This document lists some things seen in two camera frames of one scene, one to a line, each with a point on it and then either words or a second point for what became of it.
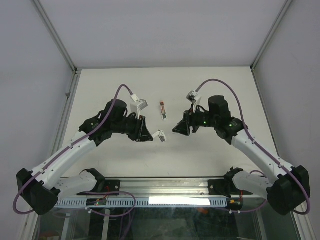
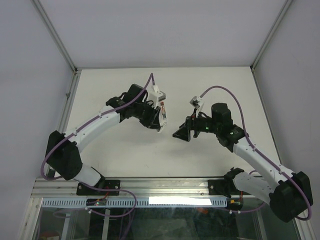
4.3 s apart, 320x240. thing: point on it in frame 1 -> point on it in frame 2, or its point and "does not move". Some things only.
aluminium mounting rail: (164, 188) does not move
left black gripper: (143, 134) -> (155, 124)
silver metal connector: (161, 135) -> (163, 123)
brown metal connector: (163, 113) does not move
